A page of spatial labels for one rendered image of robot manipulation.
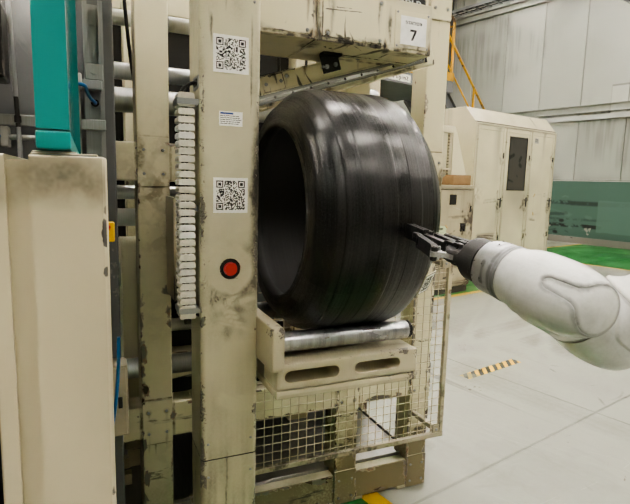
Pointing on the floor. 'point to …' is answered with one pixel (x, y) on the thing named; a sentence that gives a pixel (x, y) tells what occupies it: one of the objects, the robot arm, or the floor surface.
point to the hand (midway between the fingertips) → (419, 234)
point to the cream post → (242, 11)
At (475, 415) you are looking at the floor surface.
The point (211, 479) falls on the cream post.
